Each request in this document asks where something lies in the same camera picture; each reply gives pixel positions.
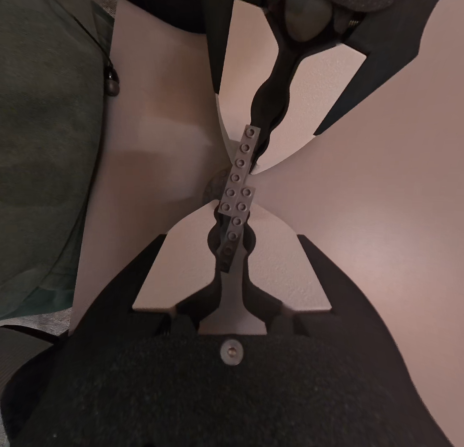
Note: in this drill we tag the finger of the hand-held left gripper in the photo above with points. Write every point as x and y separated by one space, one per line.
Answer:
239 55
319 99

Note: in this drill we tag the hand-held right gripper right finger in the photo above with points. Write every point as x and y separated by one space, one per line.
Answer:
286 273

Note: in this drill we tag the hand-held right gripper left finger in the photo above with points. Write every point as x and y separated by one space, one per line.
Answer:
177 269

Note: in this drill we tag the green sweatshirt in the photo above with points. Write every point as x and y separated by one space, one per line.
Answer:
43 128

